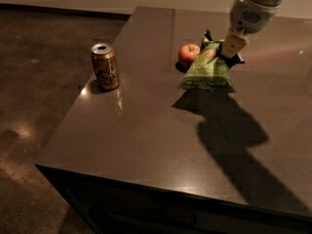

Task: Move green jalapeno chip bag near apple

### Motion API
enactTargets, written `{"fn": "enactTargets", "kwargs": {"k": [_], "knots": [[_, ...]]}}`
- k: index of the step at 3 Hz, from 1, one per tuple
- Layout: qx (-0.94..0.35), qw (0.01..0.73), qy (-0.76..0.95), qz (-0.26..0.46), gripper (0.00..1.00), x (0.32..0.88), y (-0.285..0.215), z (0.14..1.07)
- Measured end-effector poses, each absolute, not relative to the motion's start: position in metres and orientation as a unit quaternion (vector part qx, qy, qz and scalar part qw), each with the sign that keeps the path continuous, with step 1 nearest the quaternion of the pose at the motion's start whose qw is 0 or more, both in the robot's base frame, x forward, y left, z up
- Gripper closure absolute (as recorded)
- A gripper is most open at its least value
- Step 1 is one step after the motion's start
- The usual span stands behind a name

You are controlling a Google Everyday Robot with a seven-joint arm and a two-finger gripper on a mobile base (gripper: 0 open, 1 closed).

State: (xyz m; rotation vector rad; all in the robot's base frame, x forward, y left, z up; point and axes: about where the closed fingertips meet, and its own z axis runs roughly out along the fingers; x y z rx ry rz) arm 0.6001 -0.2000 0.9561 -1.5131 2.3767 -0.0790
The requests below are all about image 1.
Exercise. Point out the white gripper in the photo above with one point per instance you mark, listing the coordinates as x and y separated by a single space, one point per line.
250 18

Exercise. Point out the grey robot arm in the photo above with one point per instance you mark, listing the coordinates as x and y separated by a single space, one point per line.
247 17

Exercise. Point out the green jalapeno chip bag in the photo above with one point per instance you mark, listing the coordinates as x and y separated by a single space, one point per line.
209 71

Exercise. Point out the brown soda can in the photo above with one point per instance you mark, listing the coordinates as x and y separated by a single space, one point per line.
105 66

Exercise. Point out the red apple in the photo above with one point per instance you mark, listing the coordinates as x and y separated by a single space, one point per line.
187 54

